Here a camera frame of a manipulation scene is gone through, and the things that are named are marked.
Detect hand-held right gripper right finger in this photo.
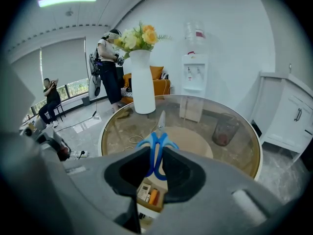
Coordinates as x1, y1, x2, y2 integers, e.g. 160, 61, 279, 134
146, 146, 289, 235

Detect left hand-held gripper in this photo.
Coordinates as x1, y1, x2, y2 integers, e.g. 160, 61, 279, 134
0, 62, 72, 162

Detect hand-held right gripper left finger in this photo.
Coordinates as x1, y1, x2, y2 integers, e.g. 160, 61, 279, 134
64, 146, 151, 235

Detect table drawer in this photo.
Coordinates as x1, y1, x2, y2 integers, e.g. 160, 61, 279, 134
135, 177, 169, 214

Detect blue handled scissors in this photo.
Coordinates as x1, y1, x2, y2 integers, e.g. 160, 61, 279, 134
135, 110, 180, 182

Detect round glass-top table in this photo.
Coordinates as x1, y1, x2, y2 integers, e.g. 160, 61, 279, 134
98, 94, 264, 182

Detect white remote control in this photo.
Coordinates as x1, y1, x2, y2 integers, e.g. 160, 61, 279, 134
136, 183, 152, 200

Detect white power strip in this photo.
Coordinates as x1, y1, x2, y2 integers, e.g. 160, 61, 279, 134
70, 150, 89, 159

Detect white roller blind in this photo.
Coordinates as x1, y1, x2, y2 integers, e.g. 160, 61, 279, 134
40, 38, 86, 93

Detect window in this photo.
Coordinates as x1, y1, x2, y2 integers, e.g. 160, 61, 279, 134
24, 78, 90, 117

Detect brown translucent cup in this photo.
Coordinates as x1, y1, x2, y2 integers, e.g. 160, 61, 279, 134
211, 113, 240, 147

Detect black mesh waste bin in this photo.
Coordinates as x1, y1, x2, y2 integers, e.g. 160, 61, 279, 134
250, 119, 263, 139

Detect white ceramic vase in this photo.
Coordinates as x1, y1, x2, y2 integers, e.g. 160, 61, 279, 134
129, 49, 157, 115

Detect dark green bin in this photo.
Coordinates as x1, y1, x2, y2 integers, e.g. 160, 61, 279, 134
300, 145, 313, 173

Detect orange sofa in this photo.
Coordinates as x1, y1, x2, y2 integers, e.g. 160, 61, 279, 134
121, 66, 171, 105

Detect white vanity cabinet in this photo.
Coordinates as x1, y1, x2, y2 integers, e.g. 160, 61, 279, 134
249, 71, 313, 156

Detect orange cushion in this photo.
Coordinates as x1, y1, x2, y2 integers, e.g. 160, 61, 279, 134
149, 66, 164, 80

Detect white water dispenser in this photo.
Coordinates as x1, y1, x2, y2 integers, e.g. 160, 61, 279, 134
179, 54, 209, 122

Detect yellow and white flower bouquet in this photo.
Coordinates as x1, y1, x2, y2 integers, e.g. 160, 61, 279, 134
114, 21, 173, 60

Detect clear water bottle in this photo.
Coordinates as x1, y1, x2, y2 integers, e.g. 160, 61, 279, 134
183, 21, 205, 55

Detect long white cable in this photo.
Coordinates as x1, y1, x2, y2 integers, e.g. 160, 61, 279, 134
128, 120, 159, 144

